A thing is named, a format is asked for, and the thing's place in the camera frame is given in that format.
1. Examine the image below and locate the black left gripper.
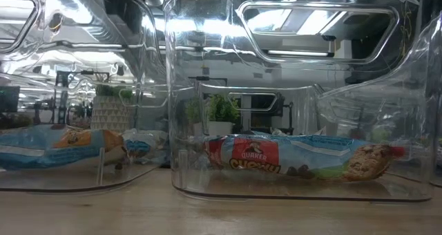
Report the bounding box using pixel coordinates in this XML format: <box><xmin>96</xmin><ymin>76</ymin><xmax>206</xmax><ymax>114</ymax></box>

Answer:
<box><xmin>54</xmin><ymin>70</ymin><xmax>71</xmax><ymax>126</ymax></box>

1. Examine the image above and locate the orange Quaker Chewy bar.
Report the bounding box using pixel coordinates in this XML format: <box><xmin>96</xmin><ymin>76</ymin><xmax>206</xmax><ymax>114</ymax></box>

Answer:
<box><xmin>0</xmin><ymin>123</ymin><xmax>128</xmax><ymax>171</ymax></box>

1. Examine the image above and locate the silver white granola bar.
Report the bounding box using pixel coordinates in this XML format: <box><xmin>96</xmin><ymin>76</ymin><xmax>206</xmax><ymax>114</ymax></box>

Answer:
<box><xmin>121</xmin><ymin>128</ymin><xmax>171</xmax><ymax>166</ymax></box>

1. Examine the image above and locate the blue Quaker Chewy bar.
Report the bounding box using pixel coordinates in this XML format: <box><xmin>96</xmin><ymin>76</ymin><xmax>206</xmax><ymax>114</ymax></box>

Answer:
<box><xmin>202</xmin><ymin>133</ymin><xmax>407</xmax><ymax>183</ymax></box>

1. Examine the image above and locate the succulent in patterned pot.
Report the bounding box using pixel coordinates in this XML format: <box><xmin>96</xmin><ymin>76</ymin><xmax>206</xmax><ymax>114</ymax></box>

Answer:
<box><xmin>89</xmin><ymin>84</ymin><xmax>136</xmax><ymax>133</ymax></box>

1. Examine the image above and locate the clear plastic bin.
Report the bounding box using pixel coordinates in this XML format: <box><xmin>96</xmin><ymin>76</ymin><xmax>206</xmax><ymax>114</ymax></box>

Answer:
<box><xmin>162</xmin><ymin>0</ymin><xmax>436</xmax><ymax>203</ymax></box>
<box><xmin>0</xmin><ymin>0</ymin><xmax>172</xmax><ymax>194</ymax></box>
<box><xmin>426</xmin><ymin>12</ymin><xmax>442</xmax><ymax>189</ymax></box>

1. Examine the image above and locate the small green plant white pot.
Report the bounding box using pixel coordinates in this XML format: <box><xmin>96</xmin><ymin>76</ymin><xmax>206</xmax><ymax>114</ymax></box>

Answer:
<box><xmin>206</xmin><ymin>93</ymin><xmax>242</xmax><ymax>137</ymax></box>

